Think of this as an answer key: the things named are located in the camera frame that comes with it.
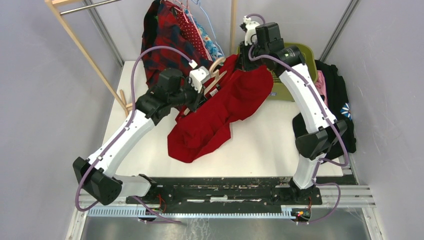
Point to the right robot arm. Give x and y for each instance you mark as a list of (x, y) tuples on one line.
[(264, 46)]

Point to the green plastic basket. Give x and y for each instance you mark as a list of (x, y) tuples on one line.
[(279, 90)]

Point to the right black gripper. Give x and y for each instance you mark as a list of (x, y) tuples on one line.
[(245, 62)]

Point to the red pleated skirt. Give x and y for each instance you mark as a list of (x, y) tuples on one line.
[(239, 96)]

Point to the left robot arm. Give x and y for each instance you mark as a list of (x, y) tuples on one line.
[(96, 174)]

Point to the black garment with flower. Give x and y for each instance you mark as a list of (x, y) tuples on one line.
[(338, 104)]

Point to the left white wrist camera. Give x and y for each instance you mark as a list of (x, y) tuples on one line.
[(198, 76)]

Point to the red plaid shirt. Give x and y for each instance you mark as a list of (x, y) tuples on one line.
[(168, 34)]

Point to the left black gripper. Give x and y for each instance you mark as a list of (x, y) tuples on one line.
[(198, 98)]

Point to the red polka dot garment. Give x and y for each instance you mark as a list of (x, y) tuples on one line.
[(191, 33)]

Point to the wooden clothes rack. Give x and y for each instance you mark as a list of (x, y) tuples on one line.
[(120, 24)]

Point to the pink hanger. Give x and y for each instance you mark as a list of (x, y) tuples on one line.
[(171, 4)]

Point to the blue wire hanger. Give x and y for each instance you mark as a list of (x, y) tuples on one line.
[(211, 31)]

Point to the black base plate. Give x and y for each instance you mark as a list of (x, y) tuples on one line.
[(227, 195)]

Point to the pink cloth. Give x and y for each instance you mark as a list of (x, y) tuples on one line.
[(320, 85)]

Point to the wooden hanger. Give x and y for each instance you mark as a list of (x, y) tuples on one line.
[(215, 77)]

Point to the blue floral garment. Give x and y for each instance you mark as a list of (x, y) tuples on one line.
[(213, 50)]

